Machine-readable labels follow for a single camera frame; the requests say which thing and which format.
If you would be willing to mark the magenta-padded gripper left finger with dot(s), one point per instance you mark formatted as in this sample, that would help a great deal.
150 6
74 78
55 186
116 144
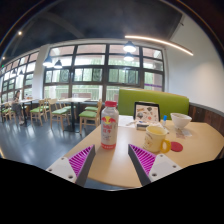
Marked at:
61 167

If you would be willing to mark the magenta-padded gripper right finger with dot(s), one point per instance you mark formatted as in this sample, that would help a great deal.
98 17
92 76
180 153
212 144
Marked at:
163 166

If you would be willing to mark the clear red-capped drink bottle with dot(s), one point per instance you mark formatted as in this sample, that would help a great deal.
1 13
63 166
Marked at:
109 131

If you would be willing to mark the flat round red coaster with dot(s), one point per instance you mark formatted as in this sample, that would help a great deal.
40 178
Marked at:
176 147

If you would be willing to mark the yellow mug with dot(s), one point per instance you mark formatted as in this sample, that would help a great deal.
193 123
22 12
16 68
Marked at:
154 138

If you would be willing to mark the small blue-capped bottle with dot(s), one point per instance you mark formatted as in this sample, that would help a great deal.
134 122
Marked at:
164 120

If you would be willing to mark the small dark box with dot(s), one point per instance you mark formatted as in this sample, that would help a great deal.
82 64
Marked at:
142 125

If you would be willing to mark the white bowl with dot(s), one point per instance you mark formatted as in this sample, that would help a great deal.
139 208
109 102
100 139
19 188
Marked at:
180 120

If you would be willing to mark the black tablet with stickers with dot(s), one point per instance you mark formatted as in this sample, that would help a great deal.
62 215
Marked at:
147 112

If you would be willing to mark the wooden chairs with green seats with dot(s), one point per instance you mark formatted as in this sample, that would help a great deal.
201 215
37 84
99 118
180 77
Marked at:
87 114

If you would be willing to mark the wooden dining table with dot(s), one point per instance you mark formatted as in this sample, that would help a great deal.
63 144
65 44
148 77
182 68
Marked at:
28 100
74 100

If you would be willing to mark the green upholstered bench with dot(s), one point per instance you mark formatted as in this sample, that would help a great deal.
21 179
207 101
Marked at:
150 96

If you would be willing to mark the person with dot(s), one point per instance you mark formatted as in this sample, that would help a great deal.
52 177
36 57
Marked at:
17 106

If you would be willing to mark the hanging pendant lamps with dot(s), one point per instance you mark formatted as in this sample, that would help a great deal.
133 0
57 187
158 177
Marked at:
129 47

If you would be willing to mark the long linear ceiling light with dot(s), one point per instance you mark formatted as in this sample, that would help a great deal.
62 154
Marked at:
160 41

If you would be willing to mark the dark-framed window wall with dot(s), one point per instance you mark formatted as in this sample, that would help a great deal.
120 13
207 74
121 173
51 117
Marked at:
90 75

